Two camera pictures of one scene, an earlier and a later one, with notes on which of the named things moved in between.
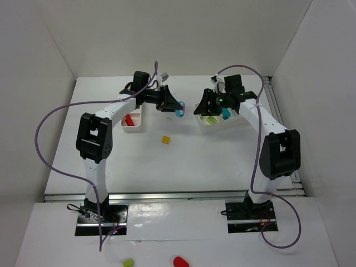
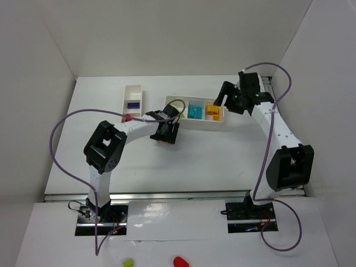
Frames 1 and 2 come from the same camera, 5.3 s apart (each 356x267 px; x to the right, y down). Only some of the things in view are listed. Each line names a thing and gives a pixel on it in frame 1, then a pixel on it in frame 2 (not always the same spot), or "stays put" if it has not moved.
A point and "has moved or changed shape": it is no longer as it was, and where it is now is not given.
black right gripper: (211, 101) -> (232, 98)
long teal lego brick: (226, 113) has moved or changed shape
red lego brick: (129, 120) stays put
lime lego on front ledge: (128, 263) stays put
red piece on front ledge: (179, 262) stays put
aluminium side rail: (292, 187) stays put
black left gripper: (162, 98) -> (166, 137)
